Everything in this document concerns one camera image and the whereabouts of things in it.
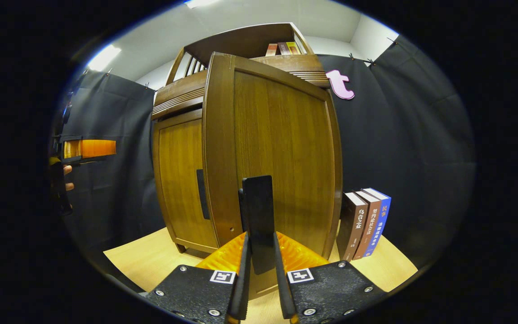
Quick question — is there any black backdrop cloth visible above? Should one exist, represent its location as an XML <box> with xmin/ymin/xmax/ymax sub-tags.
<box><xmin>50</xmin><ymin>35</ymin><xmax>476</xmax><ymax>270</ymax></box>

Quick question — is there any wooden cabinet drawer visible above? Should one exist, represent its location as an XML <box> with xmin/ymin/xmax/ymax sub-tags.
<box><xmin>155</xmin><ymin>54</ymin><xmax>327</xmax><ymax>108</ymax></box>

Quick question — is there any large ceiling light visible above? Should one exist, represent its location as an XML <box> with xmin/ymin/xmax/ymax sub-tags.
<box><xmin>183</xmin><ymin>0</ymin><xmax>223</xmax><ymax>9</ymax></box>

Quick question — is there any reddish brown book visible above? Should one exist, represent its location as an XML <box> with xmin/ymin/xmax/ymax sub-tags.
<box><xmin>353</xmin><ymin>190</ymin><xmax>382</xmax><ymax>260</ymax></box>

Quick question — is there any blue book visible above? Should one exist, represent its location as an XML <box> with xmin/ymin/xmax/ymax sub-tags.
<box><xmin>362</xmin><ymin>188</ymin><xmax>392</xmax><ymax>258</ymax></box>

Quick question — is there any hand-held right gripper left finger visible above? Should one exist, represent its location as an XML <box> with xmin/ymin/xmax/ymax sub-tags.
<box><xmin>144</xmin><ymin>232</ymin><xmax>253</xmax><ymax>324</ymax></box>

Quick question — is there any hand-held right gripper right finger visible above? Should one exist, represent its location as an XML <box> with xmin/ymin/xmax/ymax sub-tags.
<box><xmin>272</xmin><ymin>231</ymin><xmax>388</xmax><ymax>324</ymax></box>

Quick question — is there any small ceiling light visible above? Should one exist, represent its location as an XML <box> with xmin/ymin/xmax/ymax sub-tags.
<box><xmin>88</xmin><ymin>44</ymin><xmax>122</xmax><ymax>72</ymax></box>

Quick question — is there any wooden double-door shoe cabinet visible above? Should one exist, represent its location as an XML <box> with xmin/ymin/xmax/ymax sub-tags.
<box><xmin>151</xmin><ymin>22</ymin><xmax>343</xmax><ymax>300</ymax></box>

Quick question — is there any wooden cabinet door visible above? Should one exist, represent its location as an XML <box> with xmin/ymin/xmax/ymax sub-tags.
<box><xmin>153</xmin><ymin>118</ymin><xmax>218</xmax><ymax>252</ymax></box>
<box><xmin>201</xmin><ymin>52</ymin><xmax>343</xmax><ymax>300</ymax></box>

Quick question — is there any dark brown book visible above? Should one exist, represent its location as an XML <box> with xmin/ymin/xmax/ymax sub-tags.
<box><xmin>336</xmin><ymin>192</ymin><xmax>369</xmax><ymax>262</ymax></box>

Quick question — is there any black door handle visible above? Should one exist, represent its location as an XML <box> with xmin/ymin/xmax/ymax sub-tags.
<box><xmin>196</xmin><ymin>169</ymin><xmax>210</xmax><ymax>220</ymax></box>
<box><xmin>239</xmin><ymin>175</ymin><xmax>276</xmax><ymax>275</ymax></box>

